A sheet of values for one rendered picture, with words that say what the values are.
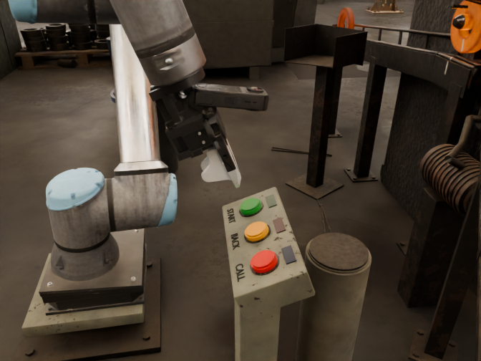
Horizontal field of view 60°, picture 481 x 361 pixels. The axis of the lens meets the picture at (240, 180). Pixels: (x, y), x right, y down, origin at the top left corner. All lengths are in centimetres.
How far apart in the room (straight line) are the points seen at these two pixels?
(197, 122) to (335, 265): 35
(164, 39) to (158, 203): 64
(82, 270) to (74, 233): 12
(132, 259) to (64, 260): 19
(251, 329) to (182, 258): 86
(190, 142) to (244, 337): 35
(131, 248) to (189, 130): 76
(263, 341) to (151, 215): 52
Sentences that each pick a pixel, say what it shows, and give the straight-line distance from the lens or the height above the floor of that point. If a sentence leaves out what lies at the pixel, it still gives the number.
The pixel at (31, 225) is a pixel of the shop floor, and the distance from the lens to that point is 194.
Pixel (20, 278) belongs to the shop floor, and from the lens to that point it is 168.
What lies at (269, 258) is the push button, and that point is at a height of 61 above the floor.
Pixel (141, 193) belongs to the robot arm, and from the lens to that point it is 114.
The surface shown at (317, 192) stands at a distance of 198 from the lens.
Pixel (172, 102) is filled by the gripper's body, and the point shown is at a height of 81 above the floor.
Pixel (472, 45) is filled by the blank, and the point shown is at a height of 76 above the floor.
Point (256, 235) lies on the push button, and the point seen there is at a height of 61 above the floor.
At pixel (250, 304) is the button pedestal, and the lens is 61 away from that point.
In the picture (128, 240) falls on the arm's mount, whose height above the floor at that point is 20.
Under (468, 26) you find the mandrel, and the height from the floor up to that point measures 81.
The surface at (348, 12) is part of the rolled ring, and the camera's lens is 242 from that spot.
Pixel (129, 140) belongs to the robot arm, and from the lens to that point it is 117.
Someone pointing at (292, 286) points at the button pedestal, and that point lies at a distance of 60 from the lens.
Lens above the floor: 101
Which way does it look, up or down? 29 degrees down
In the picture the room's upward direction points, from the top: straight up
